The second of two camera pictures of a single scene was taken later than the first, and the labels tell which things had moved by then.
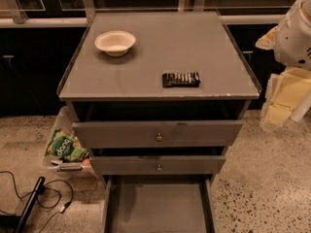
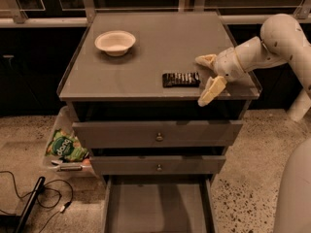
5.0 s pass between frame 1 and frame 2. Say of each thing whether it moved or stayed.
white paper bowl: stayed
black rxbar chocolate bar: stayed
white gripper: moved
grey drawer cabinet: stayed
